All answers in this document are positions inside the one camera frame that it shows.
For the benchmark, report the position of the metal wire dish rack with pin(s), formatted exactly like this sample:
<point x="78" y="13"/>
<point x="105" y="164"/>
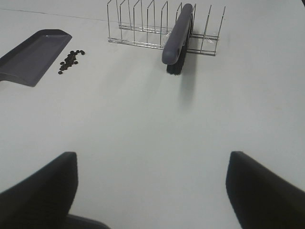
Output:
<point x="149" y="24"/>

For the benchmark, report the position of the pile of coffee beans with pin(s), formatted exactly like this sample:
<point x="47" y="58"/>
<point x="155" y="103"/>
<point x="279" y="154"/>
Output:
<point x="70" y="60"/>

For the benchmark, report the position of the grey hand brush black bristles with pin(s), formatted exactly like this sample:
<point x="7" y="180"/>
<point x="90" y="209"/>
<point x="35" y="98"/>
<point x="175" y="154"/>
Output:
<point x="175" y="49"/>

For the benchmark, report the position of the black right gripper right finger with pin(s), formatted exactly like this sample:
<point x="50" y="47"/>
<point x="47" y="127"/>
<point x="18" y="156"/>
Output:
<point x="260" y="198"/>

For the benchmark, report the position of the grey plastic dustpan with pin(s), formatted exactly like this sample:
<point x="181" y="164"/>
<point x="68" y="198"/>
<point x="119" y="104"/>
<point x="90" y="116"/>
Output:
<point x="29" y="61"/>

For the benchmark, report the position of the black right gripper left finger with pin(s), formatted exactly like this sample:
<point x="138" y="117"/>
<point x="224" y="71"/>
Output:
<point x="42" y="200"/>

